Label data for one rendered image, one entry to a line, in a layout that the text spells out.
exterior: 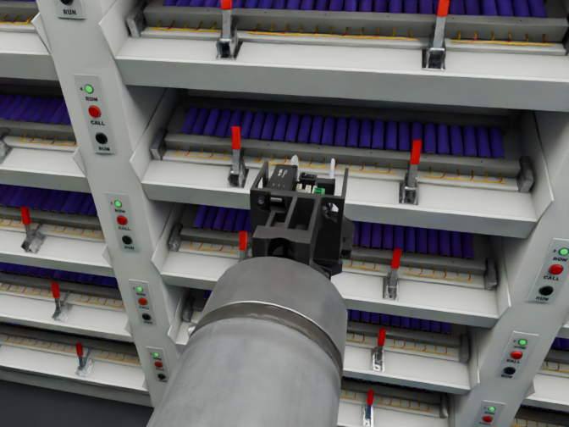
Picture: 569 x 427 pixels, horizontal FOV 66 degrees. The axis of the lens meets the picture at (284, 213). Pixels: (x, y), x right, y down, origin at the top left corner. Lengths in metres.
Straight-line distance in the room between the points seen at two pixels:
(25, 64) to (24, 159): 0.19
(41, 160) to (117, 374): 0.59
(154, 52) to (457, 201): 0.48
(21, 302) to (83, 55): 0.67
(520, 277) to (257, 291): 0.58
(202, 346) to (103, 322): 0.85
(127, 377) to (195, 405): 1.01
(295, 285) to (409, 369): 0.72
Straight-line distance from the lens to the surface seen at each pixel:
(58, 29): 0.71
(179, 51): 0.65
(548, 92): 0.63
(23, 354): 1.36
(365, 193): 0.68
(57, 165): 0.84
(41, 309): 1.16
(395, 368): 0.95
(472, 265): 0.83
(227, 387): 0.20
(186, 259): 0.86
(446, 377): 0.96
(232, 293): 0.25
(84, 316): 1.10
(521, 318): 0.83
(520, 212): 0.71
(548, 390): 1.02
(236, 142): 0.67
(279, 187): 0.33
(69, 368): 1.28
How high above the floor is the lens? 1.08
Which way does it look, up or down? 34 degrees down
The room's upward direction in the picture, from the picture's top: straight up
